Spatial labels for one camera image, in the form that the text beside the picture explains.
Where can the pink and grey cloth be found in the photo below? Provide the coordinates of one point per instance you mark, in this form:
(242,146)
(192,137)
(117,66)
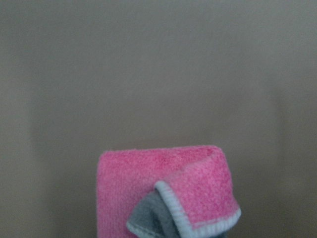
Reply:
(181,192)

